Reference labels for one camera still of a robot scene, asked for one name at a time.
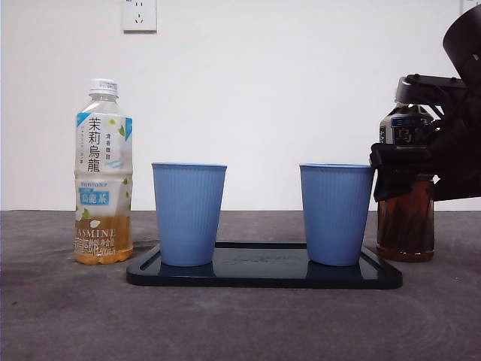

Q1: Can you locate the dark oolong tea bottle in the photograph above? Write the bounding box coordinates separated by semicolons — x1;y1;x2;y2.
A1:
375;102;437;263

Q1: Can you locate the blue ribbed plastic cup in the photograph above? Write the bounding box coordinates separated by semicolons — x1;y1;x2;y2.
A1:
150;162;228;268
299;162;376;267

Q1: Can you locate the jasmine oolong tea bottle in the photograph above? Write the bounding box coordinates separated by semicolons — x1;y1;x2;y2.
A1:
73;77;135;265

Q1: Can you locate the dark blue rectangular tray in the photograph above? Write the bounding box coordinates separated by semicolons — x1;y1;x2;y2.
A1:
126;242;404;290

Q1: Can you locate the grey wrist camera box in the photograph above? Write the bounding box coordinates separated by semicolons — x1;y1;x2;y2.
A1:
396;74;469;105

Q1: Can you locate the white wall socket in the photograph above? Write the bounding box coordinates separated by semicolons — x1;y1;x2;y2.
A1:
121;0;158;32

